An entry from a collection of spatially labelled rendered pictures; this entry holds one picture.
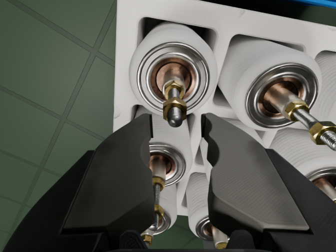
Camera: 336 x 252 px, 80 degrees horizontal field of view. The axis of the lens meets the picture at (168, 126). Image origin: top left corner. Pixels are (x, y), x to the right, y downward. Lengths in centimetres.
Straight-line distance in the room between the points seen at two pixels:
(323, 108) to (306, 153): 7
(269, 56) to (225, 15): 8
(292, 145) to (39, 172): 67
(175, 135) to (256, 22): 17
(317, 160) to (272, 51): 17
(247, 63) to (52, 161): 59
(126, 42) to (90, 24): 21
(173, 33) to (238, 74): 9
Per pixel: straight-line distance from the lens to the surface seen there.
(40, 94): 58
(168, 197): 34
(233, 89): 25
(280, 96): 24
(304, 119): 21
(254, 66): 24
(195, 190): 38
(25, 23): 54
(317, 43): 34
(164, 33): 21
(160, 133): 25
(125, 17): 28
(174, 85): 18
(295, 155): 35
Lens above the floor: 46
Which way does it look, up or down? 60 degrees down
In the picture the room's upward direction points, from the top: 179 degrees counter-clockwise
